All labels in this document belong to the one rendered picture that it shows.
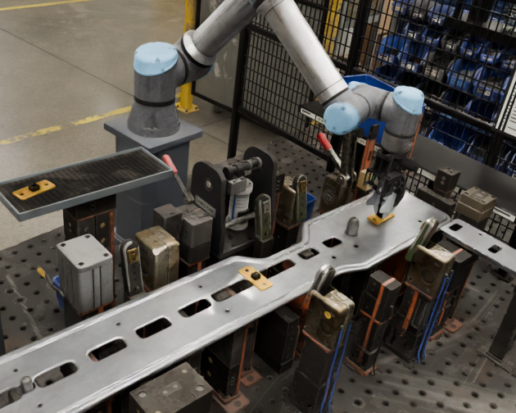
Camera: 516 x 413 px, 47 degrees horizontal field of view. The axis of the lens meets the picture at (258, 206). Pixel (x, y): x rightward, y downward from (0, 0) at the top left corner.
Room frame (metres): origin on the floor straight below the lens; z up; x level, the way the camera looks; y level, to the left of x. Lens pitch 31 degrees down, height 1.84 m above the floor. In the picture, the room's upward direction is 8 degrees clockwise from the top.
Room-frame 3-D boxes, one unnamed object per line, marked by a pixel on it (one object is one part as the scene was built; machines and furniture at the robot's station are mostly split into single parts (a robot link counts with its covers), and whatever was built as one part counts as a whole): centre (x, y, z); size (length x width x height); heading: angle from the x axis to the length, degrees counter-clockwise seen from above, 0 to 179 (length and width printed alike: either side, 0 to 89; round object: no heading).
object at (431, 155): (1.84, -0.49, 1.01); 0.90 x 0.22 x 0.03; 46
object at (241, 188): (1.27, 0.06, 0.94); 0.18 x 0.13 x 0.49; 136
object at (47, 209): (1.12, 0.38, 1.16); 0.37 x 0.14 x 0.02; 136
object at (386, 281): (1.14, -0.33, 0.84); 0.11 x 0.08 x 0.29; 46
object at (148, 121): (1.57, 0.33, 1.15); 0.15 x 0.15 x 0.10
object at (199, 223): (1.17, 0.15, 0.89); 0.13 x 0.11 x 0.38; 46
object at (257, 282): (1.06, -0.02, 1.01); 0.08 x 0.04 x 0.01; 45
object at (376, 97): (1.41, -0.23, 1.32); 0.11 x 0.11 x 0.08; 63
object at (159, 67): (1.57, 0.33, 1.27); 0.13 x 0.12 x 0.14; 153
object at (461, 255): (1.32, -0.53, 0.84); 0.11 x 0.10 x 0.28; 46
